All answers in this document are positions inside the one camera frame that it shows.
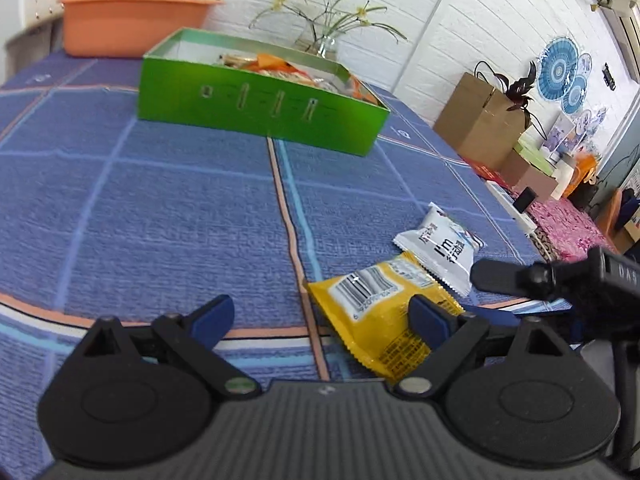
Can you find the glass vase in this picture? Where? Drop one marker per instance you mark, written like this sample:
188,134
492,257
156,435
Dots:
317,47

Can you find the pale green flat box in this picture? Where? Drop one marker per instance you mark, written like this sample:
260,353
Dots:
537,152

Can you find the yellow snack packet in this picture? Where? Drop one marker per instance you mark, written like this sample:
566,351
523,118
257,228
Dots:
370,310

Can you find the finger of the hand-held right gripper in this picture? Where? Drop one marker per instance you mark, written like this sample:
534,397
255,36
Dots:
505,277

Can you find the orange plastic basin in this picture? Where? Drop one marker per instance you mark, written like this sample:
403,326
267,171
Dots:
130,25

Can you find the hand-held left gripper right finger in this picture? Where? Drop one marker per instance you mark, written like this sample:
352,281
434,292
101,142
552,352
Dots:
430,321

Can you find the small orange candy packet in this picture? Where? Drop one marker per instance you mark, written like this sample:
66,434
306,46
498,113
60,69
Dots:
361,89

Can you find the blue checked tablecloth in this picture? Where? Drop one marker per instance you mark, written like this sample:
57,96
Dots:
150,210

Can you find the brown paper bag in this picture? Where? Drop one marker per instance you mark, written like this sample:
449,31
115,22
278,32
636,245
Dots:
475,120

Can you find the small cardboard box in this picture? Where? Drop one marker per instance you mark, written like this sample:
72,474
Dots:
530,177

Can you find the dark red leaf plant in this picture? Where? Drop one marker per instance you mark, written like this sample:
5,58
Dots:
520,90

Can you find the small blue round wall fan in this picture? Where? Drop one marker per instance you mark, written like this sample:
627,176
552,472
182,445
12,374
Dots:
574,95

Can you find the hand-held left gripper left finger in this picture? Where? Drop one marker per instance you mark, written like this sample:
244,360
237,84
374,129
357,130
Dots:
212,321

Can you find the pink patterned cloth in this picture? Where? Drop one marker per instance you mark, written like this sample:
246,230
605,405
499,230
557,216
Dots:
570,230

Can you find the yellow flower plant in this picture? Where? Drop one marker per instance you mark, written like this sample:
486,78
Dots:
330,15

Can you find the photo prints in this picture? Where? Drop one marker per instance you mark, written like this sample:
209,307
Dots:
560,135

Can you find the large blue round wall fan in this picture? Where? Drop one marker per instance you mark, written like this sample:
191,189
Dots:
557,67

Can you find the green cardboard box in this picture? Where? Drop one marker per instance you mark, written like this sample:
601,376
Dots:
200,100

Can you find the orange cloth item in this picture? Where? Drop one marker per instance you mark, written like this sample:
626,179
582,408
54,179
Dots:
582,172

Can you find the white snack packet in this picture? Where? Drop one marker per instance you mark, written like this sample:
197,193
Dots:
445,250

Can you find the orange snack packet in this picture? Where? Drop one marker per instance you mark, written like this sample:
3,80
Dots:
270,62

